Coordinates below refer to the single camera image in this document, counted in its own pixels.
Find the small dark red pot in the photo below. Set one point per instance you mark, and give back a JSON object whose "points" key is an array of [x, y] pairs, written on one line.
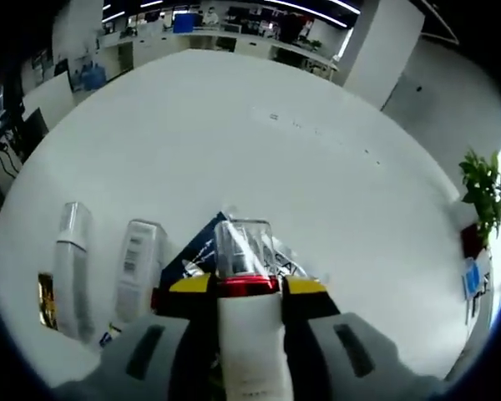
{"points": [[472, 242]]}

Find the white office counter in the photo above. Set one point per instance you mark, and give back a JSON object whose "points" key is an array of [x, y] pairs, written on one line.
{"points": [[234, 42]]}

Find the dark green skincare sachet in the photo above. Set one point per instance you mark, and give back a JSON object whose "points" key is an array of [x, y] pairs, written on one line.
{"points": [[192, 255]]}

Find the green potted plant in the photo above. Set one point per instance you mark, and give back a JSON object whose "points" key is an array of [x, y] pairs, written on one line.
{"points": [[486, 192]]}

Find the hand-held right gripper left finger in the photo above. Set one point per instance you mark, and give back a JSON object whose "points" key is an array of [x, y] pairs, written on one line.
{"points": [[167, 334]]}

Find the small white skincare bottle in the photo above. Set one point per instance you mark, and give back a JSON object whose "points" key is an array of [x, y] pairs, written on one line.
{"points": [[73, 284], [138, 275]]}

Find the red collar skincare pump bottle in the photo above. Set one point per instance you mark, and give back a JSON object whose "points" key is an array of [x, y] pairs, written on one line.
{"points": [[250, 334]]}

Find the gold skincare sachet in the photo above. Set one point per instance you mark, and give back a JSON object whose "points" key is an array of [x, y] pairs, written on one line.
{"points": [[48, 301]]}

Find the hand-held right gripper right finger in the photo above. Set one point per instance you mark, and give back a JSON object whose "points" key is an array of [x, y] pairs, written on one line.
{"points": [[317, 334]]}

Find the blue storage bin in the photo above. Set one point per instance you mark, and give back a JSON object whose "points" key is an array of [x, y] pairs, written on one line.
{"points": [[182, 23]]}

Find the blue water jugs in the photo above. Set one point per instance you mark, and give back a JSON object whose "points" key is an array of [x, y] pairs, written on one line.
{"points": [[87, 75]]}

